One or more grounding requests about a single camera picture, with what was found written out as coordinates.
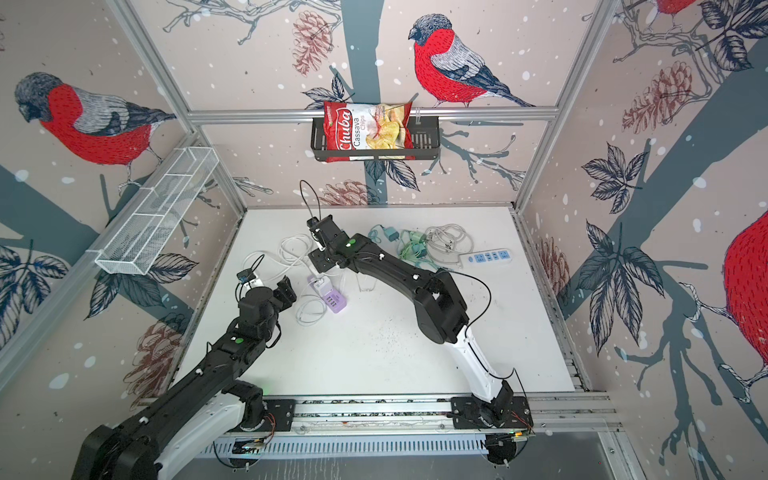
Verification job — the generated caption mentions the white charger adapter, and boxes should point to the white charger adapter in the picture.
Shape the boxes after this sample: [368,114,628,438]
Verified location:
[313,276,334,296]

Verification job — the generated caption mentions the purple power socket strip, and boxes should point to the purple power socket strip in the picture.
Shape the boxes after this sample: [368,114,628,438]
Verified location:
[307,275,348,314]

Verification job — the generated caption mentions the teal charger adapter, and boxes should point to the teal charger adapter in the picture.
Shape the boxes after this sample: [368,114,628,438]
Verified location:
[383,227,400,242]

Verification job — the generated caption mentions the white power strip blue outlets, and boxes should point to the white power strip blue outlets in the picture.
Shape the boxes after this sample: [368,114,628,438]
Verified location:
[459,248,513,268]

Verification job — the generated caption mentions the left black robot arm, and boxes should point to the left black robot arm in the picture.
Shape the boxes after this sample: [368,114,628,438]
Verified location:
[72,277,297,479]

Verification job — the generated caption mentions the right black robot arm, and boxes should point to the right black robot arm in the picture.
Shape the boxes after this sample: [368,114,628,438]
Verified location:
[307,215,514,423]

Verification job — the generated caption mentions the green charger adapter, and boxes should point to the green charger adapter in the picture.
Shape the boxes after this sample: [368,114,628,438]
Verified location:
[401,240,427,261]

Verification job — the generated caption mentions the red cassava chips bag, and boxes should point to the red cassava chips bag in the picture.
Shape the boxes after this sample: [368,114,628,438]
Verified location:
[323,102,413,162]

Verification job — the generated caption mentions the purple socket white cord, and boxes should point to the purple socket white cord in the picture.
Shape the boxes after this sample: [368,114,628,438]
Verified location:
[241,232,317,283]

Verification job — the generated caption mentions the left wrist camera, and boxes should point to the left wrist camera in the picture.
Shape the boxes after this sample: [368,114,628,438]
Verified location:
[237,268,263,288]

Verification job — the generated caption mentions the light green cable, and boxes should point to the light green cable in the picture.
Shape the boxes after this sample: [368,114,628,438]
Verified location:
[398,229,430,264]

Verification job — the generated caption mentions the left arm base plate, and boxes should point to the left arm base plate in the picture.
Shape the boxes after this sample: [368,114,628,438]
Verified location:
[230,397,297,433]

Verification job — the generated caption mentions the grey power strip cord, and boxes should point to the grey power strip cord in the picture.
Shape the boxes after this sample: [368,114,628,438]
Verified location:
[423,223,476,258]

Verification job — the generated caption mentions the white wire mesh basket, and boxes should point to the white wire mesh basket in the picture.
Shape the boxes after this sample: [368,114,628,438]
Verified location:
[95,146,219,275]

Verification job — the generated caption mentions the black wall basket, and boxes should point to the black wall basket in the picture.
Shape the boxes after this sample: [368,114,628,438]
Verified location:
[310,116,441,162]

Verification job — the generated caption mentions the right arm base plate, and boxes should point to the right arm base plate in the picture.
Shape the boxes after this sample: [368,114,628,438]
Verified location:
[447,396,534,431]

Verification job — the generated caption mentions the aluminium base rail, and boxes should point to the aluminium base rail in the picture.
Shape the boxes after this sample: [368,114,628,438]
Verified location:
[123,393,619,437]

